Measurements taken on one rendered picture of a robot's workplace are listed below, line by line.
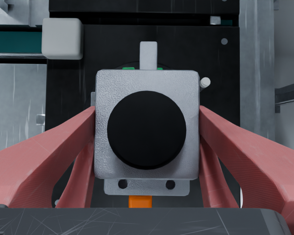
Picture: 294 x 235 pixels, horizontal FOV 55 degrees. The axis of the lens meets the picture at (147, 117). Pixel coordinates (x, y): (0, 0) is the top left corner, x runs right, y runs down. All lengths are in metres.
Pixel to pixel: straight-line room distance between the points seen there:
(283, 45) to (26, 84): 0.41
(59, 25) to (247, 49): 0.23
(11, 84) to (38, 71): 0.04
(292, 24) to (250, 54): 0.17
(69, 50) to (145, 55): 0.20
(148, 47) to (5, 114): 0.32
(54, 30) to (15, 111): 0.14
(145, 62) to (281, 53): 0.38
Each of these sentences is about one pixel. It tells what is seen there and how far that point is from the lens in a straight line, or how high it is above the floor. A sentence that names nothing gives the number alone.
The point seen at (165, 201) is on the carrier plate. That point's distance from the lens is 0.36.
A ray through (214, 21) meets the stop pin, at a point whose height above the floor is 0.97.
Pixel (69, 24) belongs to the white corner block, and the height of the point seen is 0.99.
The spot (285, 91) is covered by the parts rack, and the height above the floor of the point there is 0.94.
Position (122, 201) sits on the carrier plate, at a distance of 0.36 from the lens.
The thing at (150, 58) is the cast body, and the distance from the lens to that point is 0.16.
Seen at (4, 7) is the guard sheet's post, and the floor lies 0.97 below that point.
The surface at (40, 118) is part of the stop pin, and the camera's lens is 0.37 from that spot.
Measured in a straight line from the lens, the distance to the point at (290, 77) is 0.52.
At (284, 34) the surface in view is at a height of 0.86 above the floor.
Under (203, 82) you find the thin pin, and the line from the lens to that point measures 0.25.
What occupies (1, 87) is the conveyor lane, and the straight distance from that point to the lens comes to 0.45.
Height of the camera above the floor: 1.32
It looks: 87 degrees down
